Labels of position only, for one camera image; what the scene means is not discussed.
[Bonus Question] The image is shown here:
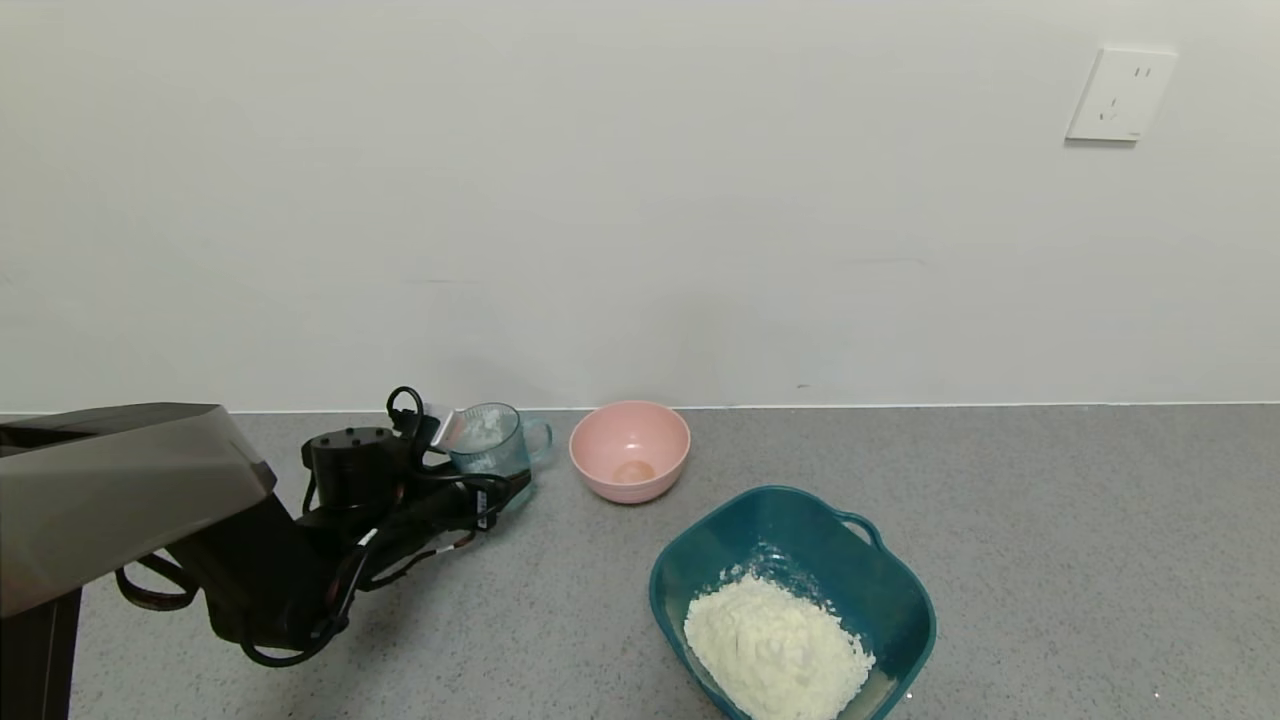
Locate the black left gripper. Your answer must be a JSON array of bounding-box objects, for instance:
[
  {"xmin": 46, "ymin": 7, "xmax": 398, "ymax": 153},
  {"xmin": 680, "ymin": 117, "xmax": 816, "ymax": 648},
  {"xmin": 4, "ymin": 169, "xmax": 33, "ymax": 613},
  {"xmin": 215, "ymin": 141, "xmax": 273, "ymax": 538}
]
[{"xmin": 413, "ymin": 468, "xmax": 533, "ymax": 531}]

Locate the clear ribbed glass cup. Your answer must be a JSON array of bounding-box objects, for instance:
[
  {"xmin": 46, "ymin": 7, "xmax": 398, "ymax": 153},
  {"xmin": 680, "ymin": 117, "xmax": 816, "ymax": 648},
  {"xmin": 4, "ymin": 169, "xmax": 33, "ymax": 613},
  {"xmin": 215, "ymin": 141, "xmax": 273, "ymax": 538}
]
[{"xmin": 450, "ymin": 402, "xmax": 553, "ymax": 501}]

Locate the white powder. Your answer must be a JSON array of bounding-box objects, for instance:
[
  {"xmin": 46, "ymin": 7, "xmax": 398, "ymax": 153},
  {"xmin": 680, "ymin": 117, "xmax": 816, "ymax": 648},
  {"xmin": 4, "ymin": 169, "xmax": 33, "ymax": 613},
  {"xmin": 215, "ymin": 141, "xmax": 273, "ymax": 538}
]
[{"xmin": 684, "ymin": 570, "xmax": 877, "ymax": 720}]

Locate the pink bowl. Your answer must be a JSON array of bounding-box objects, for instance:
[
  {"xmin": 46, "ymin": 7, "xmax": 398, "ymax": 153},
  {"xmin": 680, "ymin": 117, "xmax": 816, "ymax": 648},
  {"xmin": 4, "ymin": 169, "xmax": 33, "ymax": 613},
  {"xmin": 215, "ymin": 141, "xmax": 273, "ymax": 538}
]
[{"xmin": 569, "ymin": 401, "xmax": 692, "ymax": 504}]

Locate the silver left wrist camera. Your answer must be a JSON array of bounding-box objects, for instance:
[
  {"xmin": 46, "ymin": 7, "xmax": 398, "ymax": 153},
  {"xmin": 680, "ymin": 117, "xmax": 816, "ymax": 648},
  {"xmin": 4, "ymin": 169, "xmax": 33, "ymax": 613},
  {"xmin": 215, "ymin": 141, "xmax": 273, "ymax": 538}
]
[{"xmin": 425, "ymin": 405, "xmax": 469, "ymax": 451}]

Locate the black cable with white tag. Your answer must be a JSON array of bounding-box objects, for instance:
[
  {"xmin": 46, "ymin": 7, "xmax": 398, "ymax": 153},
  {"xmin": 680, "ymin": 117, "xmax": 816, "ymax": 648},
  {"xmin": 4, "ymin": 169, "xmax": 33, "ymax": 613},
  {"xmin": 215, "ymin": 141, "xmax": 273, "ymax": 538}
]
[{"xmin": 355, "ymin": 528, "xmax": 476, "ymax": 593}]

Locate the thick black camera cable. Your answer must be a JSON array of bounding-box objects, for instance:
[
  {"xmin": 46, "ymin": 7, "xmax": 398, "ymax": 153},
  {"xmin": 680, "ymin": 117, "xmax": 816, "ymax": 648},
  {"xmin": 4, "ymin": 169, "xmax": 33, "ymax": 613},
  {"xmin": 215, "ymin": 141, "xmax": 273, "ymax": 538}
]
[{"xmin": 240, "ymin": 386, "xmax": 501, "ymax": 669}]

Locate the teal plastic tray with handles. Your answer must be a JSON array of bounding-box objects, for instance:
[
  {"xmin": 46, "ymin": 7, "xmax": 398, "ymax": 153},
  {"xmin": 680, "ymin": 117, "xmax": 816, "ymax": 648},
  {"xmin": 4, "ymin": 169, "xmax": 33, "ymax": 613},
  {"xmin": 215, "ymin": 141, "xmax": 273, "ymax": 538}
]
[{"xmin": 649, "ymin": 486, "xmax": 938, "ymax": 720}]

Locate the dark arm cable loop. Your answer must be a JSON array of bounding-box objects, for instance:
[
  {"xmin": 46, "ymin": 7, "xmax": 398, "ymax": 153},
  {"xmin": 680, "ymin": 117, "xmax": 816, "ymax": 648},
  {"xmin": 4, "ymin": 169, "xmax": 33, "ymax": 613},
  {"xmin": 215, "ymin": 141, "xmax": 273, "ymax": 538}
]
[{"xmin": 114, "ymin": 553, "xmax": 201, "ymax": 612}]

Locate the white wall socket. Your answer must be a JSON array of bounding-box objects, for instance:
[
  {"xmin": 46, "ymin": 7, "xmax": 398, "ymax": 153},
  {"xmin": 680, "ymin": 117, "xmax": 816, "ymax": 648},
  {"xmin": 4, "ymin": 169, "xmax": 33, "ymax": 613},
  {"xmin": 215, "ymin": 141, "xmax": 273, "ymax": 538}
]
[{"xmin": 1065, "ymin": 47, "xmax": 1178, "ymax": 143}]

